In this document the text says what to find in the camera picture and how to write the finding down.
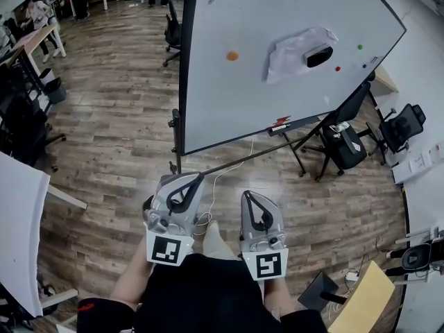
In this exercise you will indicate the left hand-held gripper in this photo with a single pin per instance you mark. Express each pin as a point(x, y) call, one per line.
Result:
point(166, 250)

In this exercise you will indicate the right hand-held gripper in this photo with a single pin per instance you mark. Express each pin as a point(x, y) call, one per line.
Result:
point(267, 264)

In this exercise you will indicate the orange round magnet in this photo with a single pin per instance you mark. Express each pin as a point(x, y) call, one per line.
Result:
point(232, 55)

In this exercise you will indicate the person's right forearm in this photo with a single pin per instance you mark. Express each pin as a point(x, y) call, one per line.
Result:
point(279, 297)

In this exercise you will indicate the person's left forearm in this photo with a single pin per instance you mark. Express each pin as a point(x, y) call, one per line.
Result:
point(130, 279)

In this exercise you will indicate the person's leg with white shoe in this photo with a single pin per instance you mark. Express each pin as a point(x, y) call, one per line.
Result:
point(215, 245)

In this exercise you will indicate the black stand base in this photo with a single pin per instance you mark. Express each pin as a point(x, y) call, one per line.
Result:
point(315, 291)

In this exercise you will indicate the red white marker pen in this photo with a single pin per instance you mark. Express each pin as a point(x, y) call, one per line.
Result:
point(280, 128)

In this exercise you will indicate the person's black shirt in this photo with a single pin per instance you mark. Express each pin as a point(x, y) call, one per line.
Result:
point(201, 297)

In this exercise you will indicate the red marker on tray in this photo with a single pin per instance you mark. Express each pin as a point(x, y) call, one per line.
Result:
point(282, 120)

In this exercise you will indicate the black marker tray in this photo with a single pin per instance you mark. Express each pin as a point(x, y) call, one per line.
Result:
point(305, 123)

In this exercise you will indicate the white power adapter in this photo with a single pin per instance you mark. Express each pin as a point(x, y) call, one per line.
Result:
point(352, 275)

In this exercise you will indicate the black chair with white label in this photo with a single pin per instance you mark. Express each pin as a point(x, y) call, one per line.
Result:
point(347, 147)

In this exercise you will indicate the white whiteboard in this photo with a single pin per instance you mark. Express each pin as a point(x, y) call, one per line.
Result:
point(243, 99)

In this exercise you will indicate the light wooden side table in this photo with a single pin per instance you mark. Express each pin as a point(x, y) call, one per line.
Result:
point(367, 300)

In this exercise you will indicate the white wooden chair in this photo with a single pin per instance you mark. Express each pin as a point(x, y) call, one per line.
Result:
point(57, 297)

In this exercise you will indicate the crumpled white paper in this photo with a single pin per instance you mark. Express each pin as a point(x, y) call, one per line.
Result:
point(288, 61)

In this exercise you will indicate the white cardboard box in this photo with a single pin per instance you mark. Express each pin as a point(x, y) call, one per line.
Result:
point(412, 166)

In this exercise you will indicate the grey trash bin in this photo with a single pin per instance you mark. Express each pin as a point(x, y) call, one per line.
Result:
point(56, 92)

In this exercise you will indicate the black mesh armrest office chair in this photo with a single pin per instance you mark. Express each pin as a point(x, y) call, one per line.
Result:
point(402, 127)

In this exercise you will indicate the black whiteboard eraser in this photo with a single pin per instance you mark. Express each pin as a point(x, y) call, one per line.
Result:
point(319, 59)

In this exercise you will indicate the white trash bin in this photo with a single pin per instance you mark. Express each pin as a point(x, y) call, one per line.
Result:
point(45, 75)

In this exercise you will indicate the light wooden desk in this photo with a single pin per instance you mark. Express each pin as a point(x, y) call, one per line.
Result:
point(386, 80)

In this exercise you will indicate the wooden desk with white legs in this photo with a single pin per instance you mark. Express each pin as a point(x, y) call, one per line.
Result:
point(38, 35)

